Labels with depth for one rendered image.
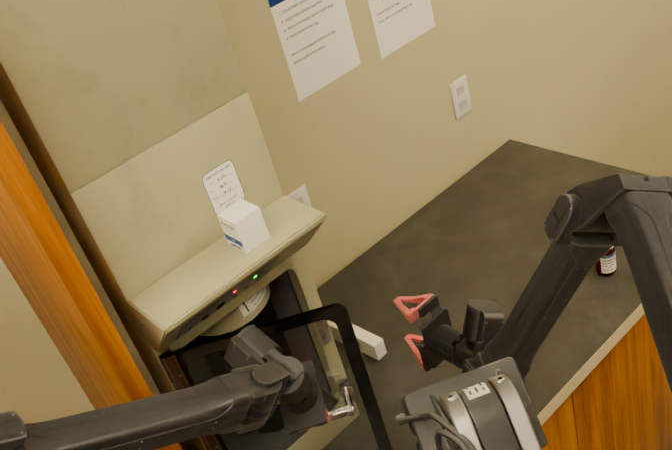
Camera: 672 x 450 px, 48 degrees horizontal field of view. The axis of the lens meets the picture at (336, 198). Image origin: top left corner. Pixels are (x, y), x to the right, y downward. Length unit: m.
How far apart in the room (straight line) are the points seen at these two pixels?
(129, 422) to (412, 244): 1.25
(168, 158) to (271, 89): 0.66
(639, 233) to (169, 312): 0.65
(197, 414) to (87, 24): 0.53
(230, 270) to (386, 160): 0.99
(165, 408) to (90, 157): 0.37
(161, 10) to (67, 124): 0.21
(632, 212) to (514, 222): 1.14
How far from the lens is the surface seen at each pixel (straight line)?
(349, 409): 1.32
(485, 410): 0.55
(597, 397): 1.87
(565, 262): 1.06
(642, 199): 0.95
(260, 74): 1.76
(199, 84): 1.17
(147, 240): 1.19
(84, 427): 0.94
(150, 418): 0.97
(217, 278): 1.17
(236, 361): 1.14
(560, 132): 2.72
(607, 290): 1.84
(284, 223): 1.23
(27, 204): 1.00
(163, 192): 1.18
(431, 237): 2.07
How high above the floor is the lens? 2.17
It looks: 32 degrees down
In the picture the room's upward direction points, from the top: 17 degrees counter-clockwise
